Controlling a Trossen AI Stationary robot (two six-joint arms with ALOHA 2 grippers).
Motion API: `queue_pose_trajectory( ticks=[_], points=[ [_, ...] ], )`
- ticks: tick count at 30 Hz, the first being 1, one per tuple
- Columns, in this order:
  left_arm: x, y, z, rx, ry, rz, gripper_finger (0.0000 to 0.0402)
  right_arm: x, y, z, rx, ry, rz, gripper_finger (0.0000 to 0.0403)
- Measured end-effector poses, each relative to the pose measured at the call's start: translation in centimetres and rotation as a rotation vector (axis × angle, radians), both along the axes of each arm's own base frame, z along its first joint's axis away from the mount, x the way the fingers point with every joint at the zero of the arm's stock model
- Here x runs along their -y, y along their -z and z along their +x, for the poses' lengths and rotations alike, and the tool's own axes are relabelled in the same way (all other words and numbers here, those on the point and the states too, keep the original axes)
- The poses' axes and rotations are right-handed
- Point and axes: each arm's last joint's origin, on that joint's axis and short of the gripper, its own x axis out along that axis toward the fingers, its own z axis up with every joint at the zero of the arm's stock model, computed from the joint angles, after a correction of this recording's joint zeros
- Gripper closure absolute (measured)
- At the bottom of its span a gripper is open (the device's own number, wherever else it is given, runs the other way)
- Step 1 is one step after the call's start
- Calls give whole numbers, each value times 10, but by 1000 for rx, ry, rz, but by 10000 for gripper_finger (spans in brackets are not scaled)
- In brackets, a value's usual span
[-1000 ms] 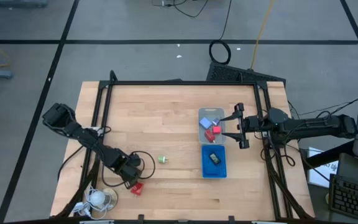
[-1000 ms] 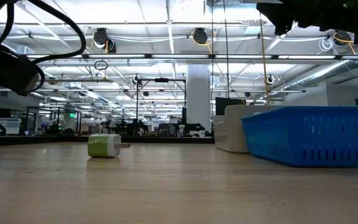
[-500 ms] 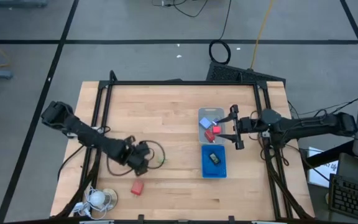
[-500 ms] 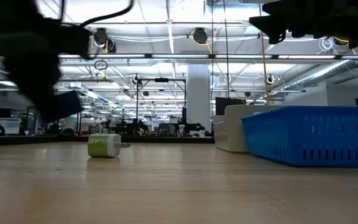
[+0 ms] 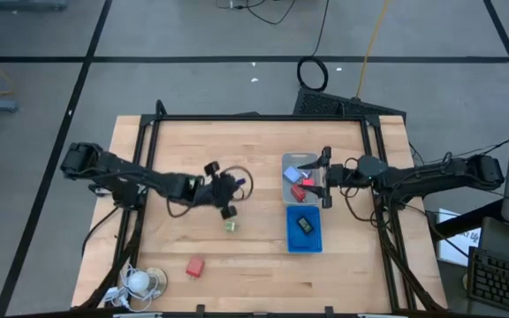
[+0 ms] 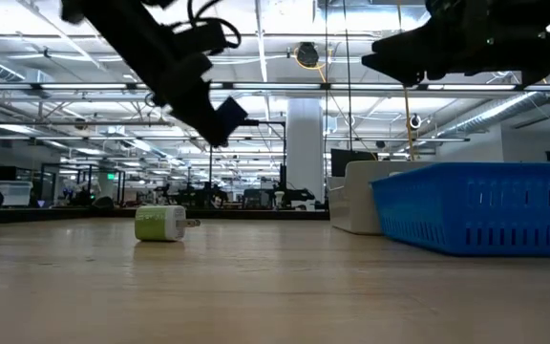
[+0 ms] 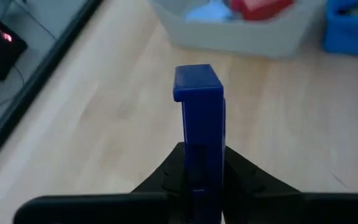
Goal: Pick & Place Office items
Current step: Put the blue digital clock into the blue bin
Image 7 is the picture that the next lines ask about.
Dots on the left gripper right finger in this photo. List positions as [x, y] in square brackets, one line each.
[291, 208]

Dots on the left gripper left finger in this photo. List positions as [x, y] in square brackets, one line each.
[104, 208]

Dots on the dark blue rectangular case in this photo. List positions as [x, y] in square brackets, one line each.
[202, 124]

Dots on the small red charger cube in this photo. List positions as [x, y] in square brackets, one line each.
[259, 11]

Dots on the blue plastic basket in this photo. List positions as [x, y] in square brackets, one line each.
[350, 37]

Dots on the grey plastic bin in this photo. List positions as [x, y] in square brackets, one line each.
[228, 37]

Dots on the black aluminium table frame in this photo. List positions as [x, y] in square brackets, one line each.
[26, 96]

